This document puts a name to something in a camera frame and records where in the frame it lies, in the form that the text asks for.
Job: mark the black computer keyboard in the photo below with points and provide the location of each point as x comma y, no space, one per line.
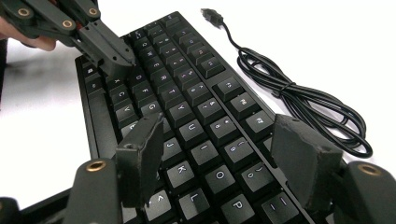
199,124

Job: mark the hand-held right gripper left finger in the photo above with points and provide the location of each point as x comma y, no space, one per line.
140,161

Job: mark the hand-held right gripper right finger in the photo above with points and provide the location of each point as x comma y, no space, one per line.
306,161

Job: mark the white board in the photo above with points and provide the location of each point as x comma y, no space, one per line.
311,46

